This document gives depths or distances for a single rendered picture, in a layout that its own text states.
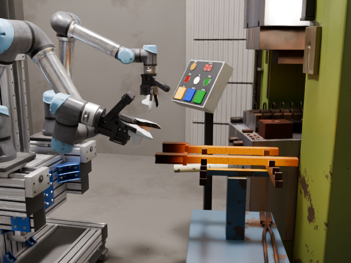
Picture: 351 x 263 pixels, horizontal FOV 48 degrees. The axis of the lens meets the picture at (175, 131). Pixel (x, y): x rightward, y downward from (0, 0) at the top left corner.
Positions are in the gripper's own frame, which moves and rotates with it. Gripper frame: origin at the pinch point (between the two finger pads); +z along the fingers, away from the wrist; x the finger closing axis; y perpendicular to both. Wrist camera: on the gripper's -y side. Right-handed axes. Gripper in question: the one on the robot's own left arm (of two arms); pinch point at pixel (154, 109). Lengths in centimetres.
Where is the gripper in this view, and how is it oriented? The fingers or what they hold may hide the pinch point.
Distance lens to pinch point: 221.2
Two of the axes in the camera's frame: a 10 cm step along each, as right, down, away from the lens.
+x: -2.2, 2.1, -9.5
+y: -9.8, -0.5, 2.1
